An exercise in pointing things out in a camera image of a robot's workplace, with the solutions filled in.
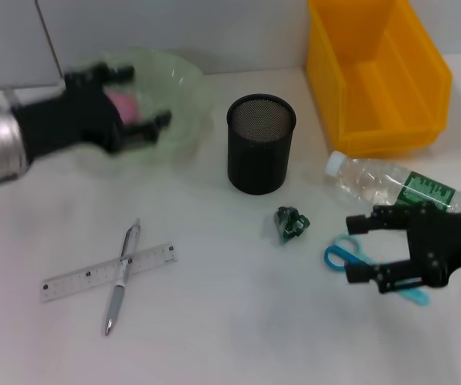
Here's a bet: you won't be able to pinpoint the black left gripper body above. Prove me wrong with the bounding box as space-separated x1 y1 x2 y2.
13 70 125 161

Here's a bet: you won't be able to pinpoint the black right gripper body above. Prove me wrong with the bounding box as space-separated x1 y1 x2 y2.
408 208 461 288

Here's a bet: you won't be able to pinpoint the blue plastic scissors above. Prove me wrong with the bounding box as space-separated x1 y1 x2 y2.
324 234 431 306

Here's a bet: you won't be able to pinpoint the pink toy peach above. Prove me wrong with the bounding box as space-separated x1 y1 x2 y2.
107 90 141 125

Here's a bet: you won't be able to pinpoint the clear green-label water bottle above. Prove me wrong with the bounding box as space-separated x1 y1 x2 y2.
325 150 461 213

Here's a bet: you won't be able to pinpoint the green plastic wrapper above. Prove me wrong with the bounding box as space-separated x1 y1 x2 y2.
272 205 310 245

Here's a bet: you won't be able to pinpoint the black mesh pen holder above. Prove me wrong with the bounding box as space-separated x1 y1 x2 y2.
225 94 297 197

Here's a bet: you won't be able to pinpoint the clear plastic ruler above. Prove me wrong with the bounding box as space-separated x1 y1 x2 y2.
40 241 179 304

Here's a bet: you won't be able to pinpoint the silver ballpoint pen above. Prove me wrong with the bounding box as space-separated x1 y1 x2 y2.
101 218 142 337

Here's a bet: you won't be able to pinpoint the translucent green plastic bowl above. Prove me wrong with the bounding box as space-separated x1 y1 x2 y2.
59 46 215 161

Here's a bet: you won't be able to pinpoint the yellow plastic storage bin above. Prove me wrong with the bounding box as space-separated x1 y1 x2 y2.
305 0 454 158

